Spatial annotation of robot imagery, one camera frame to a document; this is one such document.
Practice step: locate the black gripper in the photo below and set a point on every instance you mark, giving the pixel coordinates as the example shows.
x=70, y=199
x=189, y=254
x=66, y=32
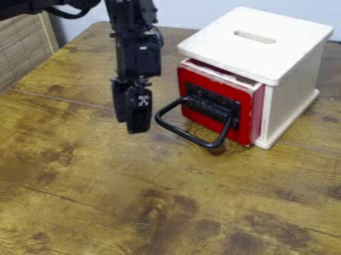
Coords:
x=139, y=63

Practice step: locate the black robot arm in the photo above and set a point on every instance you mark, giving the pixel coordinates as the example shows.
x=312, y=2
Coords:
x=130, y=15

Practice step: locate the red drawer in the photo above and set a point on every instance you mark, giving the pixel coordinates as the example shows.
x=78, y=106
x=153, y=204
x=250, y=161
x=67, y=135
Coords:
x=226, y=90

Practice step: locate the white wooden box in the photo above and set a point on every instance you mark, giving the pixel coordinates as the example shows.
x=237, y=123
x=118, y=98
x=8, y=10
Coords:
x=275, y=50

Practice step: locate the black metal drawer handle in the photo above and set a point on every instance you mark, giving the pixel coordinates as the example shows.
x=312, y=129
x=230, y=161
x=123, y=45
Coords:
x=216, y=113

